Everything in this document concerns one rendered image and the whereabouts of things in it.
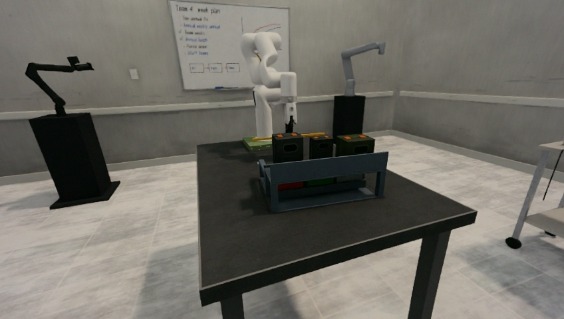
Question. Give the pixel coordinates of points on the red bin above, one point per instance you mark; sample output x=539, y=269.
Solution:
x=290, y=186

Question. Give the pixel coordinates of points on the green open bin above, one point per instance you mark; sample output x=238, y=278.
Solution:
x=318, y=182

